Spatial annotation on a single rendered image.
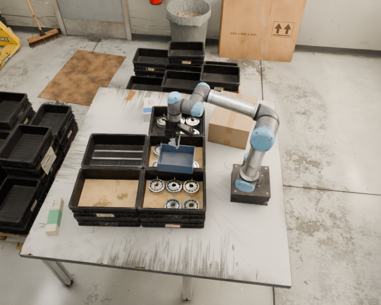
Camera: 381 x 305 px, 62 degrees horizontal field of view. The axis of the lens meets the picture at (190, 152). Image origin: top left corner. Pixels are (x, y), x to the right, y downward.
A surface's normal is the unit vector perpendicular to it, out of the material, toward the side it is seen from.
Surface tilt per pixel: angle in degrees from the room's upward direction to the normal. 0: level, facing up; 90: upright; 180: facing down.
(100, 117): 0
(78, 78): 2
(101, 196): 0
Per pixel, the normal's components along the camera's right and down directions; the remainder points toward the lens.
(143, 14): -0.11, 0.75
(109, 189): 0.01, -0.65
